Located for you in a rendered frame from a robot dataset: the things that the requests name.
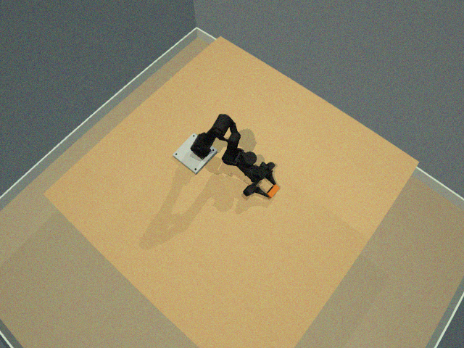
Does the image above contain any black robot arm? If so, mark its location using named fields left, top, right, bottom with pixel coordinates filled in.
left=190, top=114, right=268, bottom=180

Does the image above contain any orange block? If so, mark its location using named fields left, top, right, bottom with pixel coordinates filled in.
left=266, top=185, right=279, bottom=199

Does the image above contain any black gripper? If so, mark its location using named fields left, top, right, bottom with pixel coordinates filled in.
left=243, top=162, right=277, bottom=197

